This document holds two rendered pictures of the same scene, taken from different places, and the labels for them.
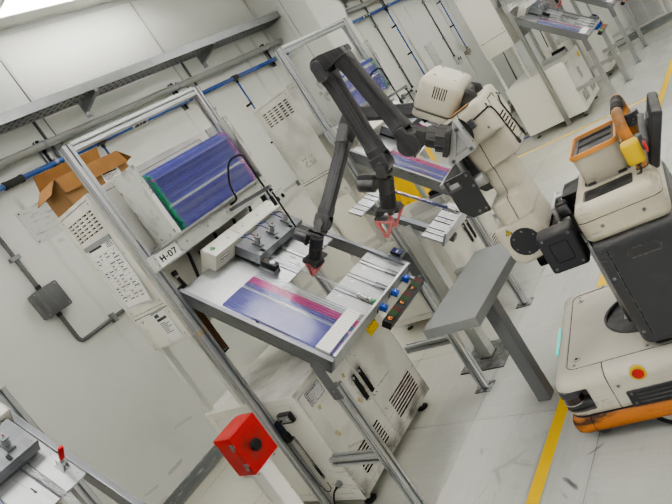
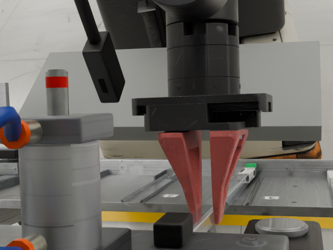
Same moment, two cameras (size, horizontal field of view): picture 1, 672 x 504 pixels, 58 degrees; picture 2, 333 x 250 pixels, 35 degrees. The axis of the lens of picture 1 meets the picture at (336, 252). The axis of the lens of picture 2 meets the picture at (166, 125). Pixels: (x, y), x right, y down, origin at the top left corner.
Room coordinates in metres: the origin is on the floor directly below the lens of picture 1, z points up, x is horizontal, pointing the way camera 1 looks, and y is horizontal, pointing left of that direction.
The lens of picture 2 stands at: (2.60, 0.36, 1.29)
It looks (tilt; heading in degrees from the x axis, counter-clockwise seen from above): 44 degrees down; 248
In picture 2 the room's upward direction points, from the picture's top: 15 degrees counter-clockwise
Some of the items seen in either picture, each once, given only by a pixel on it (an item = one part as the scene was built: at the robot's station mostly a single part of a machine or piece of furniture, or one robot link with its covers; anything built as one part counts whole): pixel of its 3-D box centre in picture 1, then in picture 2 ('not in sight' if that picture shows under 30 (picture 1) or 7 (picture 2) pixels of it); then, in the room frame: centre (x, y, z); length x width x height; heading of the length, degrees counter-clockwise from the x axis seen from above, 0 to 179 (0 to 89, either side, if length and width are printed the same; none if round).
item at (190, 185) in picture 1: (198, 181); not in sight; (2.71, 0.33, 1.52); 0.51 x 0.13 x 0.27; 137
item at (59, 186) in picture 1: (108, 161); not in sight; (2.83, 0.62, 1.82); 0.68 x 0.30 x 0.20; 137
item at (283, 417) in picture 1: (304, 456); not in sight; (2.34, 0.58, 0.34); 0.13 x 0.07 x 0.42; 47
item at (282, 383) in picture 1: (324, 406); not in sight; (2.74, 0.46, 0.31); 0.70 x 0.65 x 0.62; 137
